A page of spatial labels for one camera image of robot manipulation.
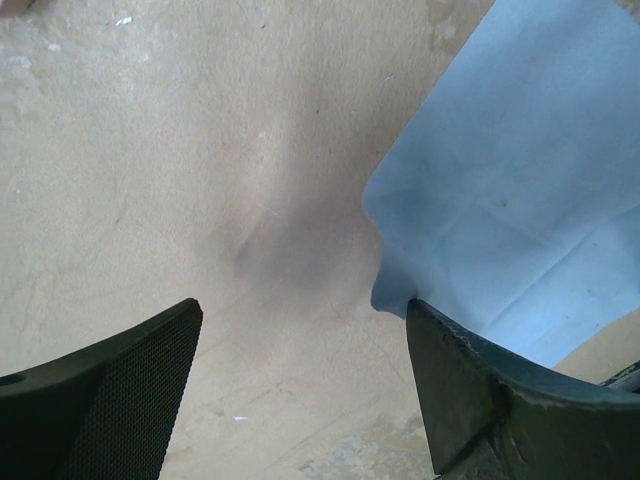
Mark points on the pink glasses case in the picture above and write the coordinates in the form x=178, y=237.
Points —
x=10, y=8

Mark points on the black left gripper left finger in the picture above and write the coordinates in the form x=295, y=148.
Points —
x=106, y=411

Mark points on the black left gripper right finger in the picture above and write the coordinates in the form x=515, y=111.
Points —
x=491, y=414

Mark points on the blue cleaning cloth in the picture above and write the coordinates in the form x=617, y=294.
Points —
x=510, y=201

